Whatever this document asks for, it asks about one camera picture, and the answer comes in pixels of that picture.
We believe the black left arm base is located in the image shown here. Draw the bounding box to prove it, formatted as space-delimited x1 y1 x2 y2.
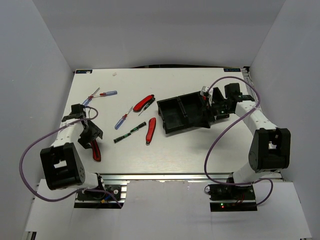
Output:
74 180 128 209

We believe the blue table label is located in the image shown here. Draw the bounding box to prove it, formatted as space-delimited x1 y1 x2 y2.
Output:
223 68 241 73
75 69 93 74

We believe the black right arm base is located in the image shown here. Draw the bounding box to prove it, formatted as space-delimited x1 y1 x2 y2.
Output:
204 184 258 213

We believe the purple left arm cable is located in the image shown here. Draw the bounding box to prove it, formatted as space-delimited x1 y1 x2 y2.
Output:
19 106 123 209

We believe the blue handled screwdriver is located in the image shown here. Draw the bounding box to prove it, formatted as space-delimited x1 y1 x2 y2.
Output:
82 87 100 106
90 90 118 98
114 107 133 130

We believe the blue table label left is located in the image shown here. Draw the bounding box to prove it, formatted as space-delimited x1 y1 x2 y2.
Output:
75 69 93 74

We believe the black green precision screwdriver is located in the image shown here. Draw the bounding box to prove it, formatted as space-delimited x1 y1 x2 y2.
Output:
130 121 147 134
113 132 131 143
138 97 156 116

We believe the red folding knife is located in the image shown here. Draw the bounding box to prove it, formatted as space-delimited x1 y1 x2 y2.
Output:
133 94 154 113
145 117 157 146
90 140 102 162

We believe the blue table label right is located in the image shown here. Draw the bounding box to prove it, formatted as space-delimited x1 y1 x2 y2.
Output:
223 68 241 73

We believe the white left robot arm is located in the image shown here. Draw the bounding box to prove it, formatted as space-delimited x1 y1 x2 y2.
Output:
40 104 106 200

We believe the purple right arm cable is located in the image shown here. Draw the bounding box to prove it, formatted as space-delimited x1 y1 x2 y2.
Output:
204 76 274 207

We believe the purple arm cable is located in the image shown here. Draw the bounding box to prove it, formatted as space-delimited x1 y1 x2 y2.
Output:
19 106 123 209
204 76 274 207

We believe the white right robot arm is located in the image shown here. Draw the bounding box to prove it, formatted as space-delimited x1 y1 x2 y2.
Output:
203 83 291 200

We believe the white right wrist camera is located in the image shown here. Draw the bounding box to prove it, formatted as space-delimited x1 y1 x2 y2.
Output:
200 86 213 98

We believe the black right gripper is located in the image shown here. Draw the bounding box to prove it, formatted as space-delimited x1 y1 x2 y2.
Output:
193 97 233 129

